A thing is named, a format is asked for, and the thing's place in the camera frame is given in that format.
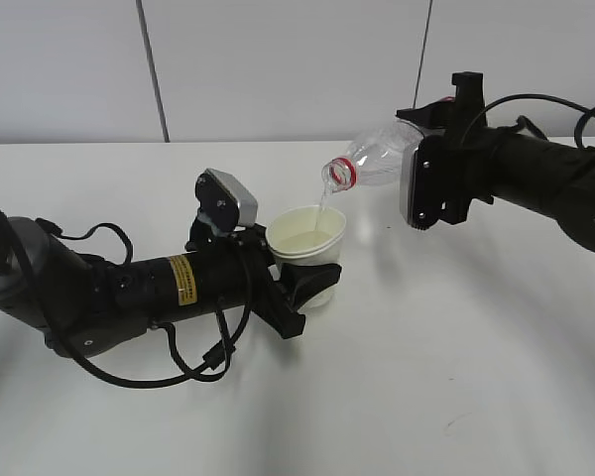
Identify white paper cup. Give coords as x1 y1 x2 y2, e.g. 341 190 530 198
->
267 204 347 309

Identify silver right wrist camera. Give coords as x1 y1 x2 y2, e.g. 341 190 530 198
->
400 139 444 231

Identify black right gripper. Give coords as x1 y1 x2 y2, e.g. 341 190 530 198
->
396 71 496 224

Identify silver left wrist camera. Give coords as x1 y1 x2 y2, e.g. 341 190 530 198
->
194 168 258 234

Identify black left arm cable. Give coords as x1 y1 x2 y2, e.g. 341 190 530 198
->
0 190 254 390

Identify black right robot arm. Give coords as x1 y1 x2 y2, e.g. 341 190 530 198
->
396 71 595 253

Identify clear red-label water bottle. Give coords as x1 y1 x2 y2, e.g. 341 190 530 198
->
321 120 426 193

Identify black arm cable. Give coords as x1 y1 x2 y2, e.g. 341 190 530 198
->
0 190 254 390
459 91 595 150

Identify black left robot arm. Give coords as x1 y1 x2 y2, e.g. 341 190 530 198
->
0 189 341 357

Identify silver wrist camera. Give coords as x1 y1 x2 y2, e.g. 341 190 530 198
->
194 168 258 234
400 139 444 231

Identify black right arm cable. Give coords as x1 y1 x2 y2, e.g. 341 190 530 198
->
459 91 595 150

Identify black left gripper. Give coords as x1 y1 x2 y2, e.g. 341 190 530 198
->
185 218 342 339

